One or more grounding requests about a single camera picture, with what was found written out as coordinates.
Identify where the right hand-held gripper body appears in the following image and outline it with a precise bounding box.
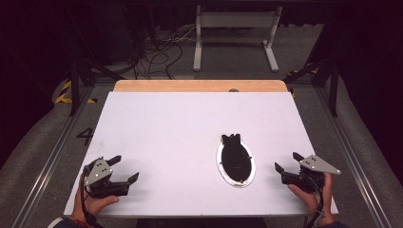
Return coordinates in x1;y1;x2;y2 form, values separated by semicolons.
280;154;342;194

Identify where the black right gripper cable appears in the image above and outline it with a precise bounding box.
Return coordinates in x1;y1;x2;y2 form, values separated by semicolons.
303;175;327;228

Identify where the aluminium floor rail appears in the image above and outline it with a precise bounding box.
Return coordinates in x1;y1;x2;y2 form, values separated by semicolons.
10;85;96;228
315;86;394;228

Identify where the white board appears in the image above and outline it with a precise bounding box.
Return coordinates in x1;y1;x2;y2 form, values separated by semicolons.
63;91;339;219

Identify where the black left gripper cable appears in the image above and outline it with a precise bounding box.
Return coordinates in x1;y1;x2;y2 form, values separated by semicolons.
79;165;106;228

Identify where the yellow black floor tape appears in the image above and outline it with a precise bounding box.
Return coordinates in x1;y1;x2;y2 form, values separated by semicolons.
53;79;98;105
286;62;318;77

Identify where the black metal stand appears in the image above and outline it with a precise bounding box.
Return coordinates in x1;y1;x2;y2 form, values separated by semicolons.
67;6;125;118
282;56;340;118

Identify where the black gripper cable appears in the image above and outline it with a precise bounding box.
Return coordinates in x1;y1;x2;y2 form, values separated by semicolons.
79;165;106;228
303;175;327;228

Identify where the oval silver photo frame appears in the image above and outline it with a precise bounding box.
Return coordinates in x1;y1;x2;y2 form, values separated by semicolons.
216;133;257;189

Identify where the red wrist band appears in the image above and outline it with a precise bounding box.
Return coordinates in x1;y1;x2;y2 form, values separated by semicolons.
69;216;92;228

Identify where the tangle of black floor cables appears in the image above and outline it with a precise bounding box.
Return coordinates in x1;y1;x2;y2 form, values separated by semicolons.
131;24;198;81

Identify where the person's right hand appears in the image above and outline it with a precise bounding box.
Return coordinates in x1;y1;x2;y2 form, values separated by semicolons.
287;172;336;227

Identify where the person's left hand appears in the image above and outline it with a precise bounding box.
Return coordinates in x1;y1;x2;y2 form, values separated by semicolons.
70;177;120;223

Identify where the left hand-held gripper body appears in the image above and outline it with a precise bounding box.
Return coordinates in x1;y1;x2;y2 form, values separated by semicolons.
83;156;131;200

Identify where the white metal stand frame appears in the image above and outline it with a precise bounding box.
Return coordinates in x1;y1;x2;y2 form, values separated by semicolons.
192;4;284;73

